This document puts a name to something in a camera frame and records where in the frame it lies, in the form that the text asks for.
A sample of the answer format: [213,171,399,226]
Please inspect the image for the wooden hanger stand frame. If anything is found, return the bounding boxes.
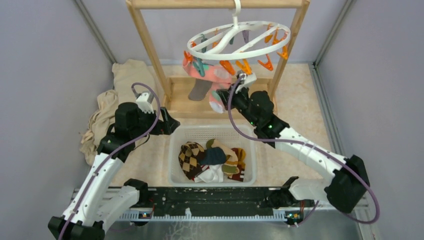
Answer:
[126,0,310,119]

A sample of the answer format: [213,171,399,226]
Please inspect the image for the yellow clothes clip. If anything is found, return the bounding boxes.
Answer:
[235,58,253,75]

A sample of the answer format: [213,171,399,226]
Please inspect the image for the beige striped ribbed sock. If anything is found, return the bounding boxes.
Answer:
[206,138,240,177]

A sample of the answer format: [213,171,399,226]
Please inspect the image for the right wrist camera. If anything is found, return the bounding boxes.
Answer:
[234,72,257,94]

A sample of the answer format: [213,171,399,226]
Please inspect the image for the argyle brown sock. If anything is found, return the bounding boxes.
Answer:
[178,141,206,180]

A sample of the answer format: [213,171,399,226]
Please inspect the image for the teal clothes clip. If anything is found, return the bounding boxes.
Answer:
[192,57,206,77]

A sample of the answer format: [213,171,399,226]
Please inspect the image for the orange clothes clip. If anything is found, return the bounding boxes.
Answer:
[219,60,236,76]

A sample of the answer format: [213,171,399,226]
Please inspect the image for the beige crumpled cloth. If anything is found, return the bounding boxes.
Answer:
[79,59,164,166]

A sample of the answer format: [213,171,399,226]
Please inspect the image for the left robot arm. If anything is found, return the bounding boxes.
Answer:
[48,102,180,240]

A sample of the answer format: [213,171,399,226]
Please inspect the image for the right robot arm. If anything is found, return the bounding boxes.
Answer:
[216,88,370,214]

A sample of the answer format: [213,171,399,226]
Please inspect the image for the pink sock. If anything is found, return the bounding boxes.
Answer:
[182,59,233,114]

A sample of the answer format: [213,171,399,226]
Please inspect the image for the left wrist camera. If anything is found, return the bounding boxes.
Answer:
[135,91,155,114]

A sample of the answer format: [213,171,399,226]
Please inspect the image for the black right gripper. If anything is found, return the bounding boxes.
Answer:
[217,81,260,127]

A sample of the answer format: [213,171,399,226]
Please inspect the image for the dark blue sock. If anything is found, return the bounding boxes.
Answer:
[197,147,227,165]

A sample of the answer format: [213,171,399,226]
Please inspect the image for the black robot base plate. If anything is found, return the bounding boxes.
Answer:
[117,177,316,218]

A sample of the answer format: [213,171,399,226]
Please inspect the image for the aluminium rail front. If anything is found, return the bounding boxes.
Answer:
[67,187,369,223]

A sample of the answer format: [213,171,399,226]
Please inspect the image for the white round clip hanger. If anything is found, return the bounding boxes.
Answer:
[185,0,294,61]

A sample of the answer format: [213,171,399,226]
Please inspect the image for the mustard yellow sock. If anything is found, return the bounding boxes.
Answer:
[232,147,247,171]

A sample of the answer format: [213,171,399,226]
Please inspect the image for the white sock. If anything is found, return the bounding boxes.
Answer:
[193,164,224,183]

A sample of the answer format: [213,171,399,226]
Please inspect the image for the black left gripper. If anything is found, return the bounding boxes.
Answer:
[130,106,180,140]

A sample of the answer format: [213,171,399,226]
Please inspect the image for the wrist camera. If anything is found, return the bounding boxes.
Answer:
[234,72,257,94]
[135,91,155,114]

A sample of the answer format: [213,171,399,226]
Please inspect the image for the white perforated plastic basket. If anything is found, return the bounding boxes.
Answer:
[167,124,257,188]

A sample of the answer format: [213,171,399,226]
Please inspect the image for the grey ribbed sock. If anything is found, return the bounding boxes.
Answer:
[188,78,212,102]

